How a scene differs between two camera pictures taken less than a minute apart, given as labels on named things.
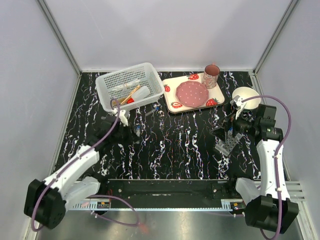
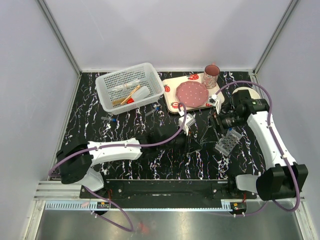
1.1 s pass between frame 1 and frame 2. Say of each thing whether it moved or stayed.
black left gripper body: moved
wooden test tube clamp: stayed
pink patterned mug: stayed
